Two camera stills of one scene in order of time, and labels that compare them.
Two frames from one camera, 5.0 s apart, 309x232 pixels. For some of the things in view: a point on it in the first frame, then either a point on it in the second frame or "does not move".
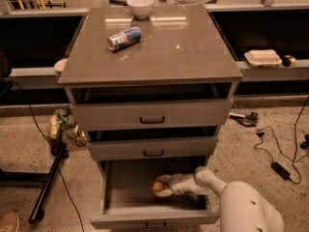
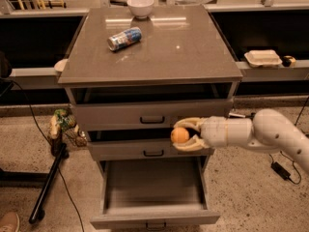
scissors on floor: [250, 120] does not move
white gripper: [182, 184] → [213, 131]
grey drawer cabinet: [151, 84] does not move
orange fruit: [157, 186] → [179, 134]
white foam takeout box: [258, 58] does not move
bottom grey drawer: [129, 200] does not move
